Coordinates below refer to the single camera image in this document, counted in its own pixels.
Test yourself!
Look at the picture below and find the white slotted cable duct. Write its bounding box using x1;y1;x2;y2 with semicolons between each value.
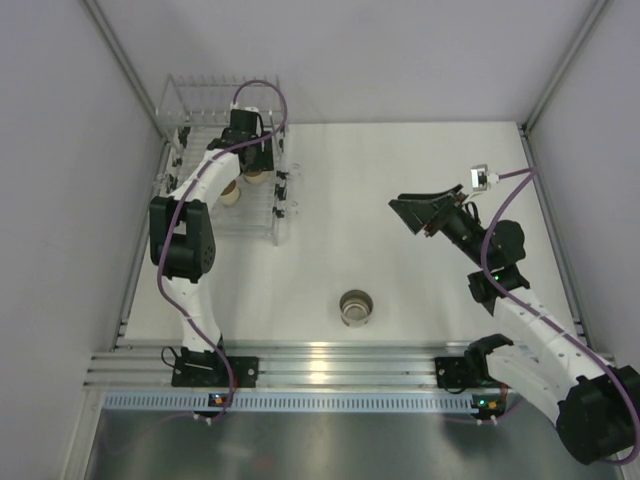
103;391;483;414

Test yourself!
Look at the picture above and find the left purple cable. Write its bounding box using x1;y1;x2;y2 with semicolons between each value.
156;79;291;416

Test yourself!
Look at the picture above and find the clear acrylic dish rack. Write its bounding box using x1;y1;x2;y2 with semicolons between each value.
149;78;289;255

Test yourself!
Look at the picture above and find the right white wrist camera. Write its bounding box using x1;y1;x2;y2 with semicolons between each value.
470;164;500;193

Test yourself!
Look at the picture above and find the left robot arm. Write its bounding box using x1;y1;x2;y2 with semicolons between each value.
149;107;274;386

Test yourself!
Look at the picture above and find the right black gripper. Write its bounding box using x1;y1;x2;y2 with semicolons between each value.
391;184;491;269

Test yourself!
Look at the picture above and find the steel cup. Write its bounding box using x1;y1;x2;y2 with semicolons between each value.
219;181;241;207
243;171;270;185
339;289;374;328

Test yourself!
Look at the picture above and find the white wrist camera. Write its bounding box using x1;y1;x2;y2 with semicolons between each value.
470;164;500;193
230;103;260;114

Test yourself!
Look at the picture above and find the left aluminium frame post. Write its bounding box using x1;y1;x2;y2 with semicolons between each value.
81;0;169;143

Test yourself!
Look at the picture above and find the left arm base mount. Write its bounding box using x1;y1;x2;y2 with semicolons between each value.
171;347;259;388

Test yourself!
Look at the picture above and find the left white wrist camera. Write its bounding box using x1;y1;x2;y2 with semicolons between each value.
230;103;260;114

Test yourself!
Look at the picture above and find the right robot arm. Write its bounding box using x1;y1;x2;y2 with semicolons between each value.
389;186;639;465

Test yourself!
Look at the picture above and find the right aluminium frame post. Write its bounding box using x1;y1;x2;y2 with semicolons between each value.
519;0;614;137

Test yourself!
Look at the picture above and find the aluminium mounting rail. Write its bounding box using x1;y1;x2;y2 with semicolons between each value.
83;341;467;393

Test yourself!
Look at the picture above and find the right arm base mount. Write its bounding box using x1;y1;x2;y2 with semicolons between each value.
434;356;479;394

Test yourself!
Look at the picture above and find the steel cup front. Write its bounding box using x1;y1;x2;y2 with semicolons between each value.
339;289;374;328

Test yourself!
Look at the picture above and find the aluminium frame post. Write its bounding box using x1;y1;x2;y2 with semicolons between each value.
519;0;614;137
81;0;169;143

